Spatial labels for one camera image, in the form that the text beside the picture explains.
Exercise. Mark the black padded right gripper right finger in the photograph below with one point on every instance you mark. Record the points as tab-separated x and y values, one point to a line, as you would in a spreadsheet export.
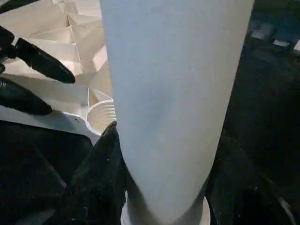
241	194

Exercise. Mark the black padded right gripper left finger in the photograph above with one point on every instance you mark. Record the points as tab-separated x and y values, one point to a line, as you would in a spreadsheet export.
100	182

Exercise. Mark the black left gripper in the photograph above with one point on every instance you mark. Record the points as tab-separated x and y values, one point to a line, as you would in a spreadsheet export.
7	47

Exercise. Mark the white plastic table top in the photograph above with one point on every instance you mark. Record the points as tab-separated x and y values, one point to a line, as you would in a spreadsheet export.
70	47

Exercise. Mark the white plastic table leg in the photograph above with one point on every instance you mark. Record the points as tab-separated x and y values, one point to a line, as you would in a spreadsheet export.
175	82

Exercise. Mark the black work mat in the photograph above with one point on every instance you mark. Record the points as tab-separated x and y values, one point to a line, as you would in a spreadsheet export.
257	105

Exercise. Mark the white cabinet with glass doors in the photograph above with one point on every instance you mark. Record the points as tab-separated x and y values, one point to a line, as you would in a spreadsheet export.
262	23

